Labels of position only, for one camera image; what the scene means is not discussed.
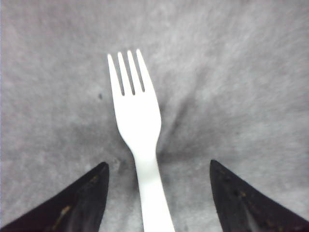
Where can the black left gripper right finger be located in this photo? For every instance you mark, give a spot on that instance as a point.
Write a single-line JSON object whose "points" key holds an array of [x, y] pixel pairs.
{"points": [[242, 208]]}

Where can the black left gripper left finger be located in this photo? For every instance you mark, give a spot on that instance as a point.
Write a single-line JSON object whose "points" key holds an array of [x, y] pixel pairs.
{"points": [[77, 208]]}

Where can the white plastic fork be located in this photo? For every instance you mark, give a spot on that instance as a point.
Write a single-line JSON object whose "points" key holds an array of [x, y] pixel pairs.
{"points": [[139, 122]]}

